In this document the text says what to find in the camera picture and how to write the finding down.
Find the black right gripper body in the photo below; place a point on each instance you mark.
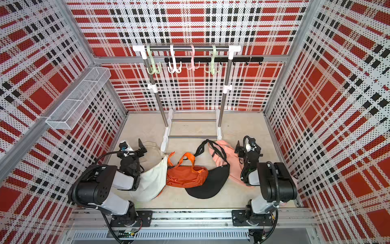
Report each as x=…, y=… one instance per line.
x=245, y=156

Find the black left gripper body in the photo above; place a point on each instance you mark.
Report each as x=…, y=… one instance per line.
x=135, y=158

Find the pink fabric bag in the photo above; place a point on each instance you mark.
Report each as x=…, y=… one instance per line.
x=231, y=157

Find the cream fabric bag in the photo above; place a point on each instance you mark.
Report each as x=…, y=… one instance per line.
x=153, y=181

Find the black fabric bag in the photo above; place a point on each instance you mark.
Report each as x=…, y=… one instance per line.
x=217, y=177

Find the orange fabric bag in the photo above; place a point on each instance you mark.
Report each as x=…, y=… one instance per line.
x=185, y=174

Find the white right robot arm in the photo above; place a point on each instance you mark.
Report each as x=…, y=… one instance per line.
x=276, y=184

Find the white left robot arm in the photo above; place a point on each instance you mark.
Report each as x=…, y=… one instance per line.
x=93, y=189

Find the light green hook right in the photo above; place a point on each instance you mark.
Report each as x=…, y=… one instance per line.
x=211, y=67

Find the light green hook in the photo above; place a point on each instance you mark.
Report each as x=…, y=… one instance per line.
x=154, y=67
x=211, y=67

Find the pink plastic hook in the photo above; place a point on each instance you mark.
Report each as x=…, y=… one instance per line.
x=192, y=65

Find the light green hook left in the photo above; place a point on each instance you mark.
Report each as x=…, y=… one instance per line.
x=154, y=67

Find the white plastic hook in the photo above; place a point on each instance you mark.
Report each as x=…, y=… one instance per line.
x=172, y=66

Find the white and steel garment rack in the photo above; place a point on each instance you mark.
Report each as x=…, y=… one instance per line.
x=231, y=50

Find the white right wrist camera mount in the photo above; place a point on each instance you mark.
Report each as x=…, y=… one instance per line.
x=249, y=143

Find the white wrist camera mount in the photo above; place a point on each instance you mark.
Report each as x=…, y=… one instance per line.
x=249, y=143
x=125, y=148

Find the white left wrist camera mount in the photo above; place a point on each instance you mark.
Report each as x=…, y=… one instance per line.
x=125, y=148

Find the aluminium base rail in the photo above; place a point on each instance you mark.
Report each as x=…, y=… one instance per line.
x=294, y=226

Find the white wire mesh basket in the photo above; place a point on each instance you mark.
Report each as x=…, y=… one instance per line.
x=69, y=112

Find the black wall hook rail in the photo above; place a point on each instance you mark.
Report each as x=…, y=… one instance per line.
x=221, y=60

